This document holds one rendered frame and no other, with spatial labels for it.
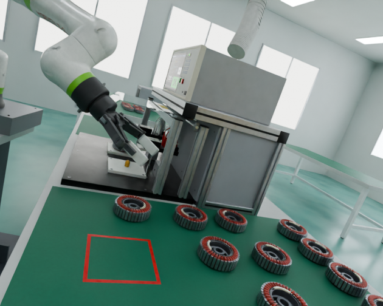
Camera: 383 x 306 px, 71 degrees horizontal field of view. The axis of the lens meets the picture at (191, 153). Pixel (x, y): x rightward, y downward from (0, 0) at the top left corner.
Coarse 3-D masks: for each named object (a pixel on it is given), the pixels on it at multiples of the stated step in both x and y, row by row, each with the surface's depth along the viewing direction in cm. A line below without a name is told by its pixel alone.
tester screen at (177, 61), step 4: (176, 56) 126; (180, 56) 119; (184, 56) 113; (172, 60) 132; (176, 60) 124; (180, 60) 118; (172, 64) 130; (176, 64) 122; (180, 64) 116; (172, 68) 129; (168, 72) 134; (172, 72) 127; (172, 76) 125; (176, 76) 118; (168, 80) 130; (172, 80) 124; (172, 88) 121
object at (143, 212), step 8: (120, 200) 80; (128, 200) 84; (136, 200) 85; (144, 200) 85; (120, 208) 77; (128, 208) 77; (136, 208) 81; (144, 208) 80; (120, 216) 77; (128, 216) 76; (136, 216) 77; (144, 216) 79
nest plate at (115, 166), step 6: (108, 162) 109; (114, 162) 112; (120, 162) 114; (132, 162) 118; (108, 168) 103; (114, 168) 105; (120, 168) 107; (126, 168) 109; (132, 168) 111; (138, 168) 113; (126, 174) 105; (132, 174) 105; (138, 174) 106; (144, 174) 109
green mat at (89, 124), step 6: (84, 114) 200; (84, 120) 181; (90, 120) 187; (96, 120) 193; (78, 126) 162; (84, 126) 166; (90, 126) 170; (96, 126) 175; (102, 126) 181; (78, 132) 149; (84, 132) 153; (90, 132) 157; (96, 132) 161; (102, 132) 165; (126, 132) 186; (132, 138) 174
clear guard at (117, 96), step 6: (114, 96) 99; (120, 96) 93; (126, 96) 100; (132, 96) 107; (132, 102) 87; (138, 102) 92; (144, 102) 98; (150, 102) 106; (150, 108) 89; (156, 108) 91; (162, 108) 97; (168, 108) 105; (174, 114) 92; (180, 114) 96
